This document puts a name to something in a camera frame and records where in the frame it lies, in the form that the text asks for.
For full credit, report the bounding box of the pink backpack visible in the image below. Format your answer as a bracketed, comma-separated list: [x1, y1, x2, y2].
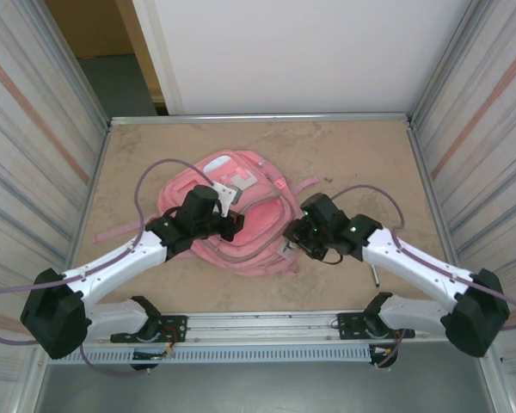
[95, 148, 320, 277]

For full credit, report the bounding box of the small circuit board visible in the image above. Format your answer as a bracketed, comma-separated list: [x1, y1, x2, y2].
[132, 348, 175, 361]
[369, 343, 397, 359]

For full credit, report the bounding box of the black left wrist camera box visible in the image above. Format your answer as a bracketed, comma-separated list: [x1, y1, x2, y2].
[183, 182, 236, 217]

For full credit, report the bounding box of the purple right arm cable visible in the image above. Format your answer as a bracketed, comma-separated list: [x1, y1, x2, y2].
[329, 184, 516, 371]

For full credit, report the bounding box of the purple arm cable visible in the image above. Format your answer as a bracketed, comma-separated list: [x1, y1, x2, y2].
[329, 184, 516, 371]
[0, 158, 218, 376]

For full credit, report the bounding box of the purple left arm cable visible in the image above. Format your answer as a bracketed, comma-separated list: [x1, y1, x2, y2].
[0, 158, 218, 376]

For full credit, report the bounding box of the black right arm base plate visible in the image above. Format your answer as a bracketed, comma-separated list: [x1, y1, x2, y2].
[337, 309, 416, 341]

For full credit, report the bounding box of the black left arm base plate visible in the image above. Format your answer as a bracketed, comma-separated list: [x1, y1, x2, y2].
[128, 315, 188, 344]

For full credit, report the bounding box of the aluminium mounting rail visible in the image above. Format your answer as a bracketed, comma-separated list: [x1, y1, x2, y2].
[29, 311, 500, 346]

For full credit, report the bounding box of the aluminium table edge rail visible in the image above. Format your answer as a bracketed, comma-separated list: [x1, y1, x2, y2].
[108, 112, 415, 129]

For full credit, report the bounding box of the grey slotted cable duct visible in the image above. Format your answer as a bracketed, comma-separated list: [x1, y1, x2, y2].
[45, 347, 373, 365]

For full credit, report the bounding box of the white door frame post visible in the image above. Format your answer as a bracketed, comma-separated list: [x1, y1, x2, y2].
[131, 0, 186, 116]

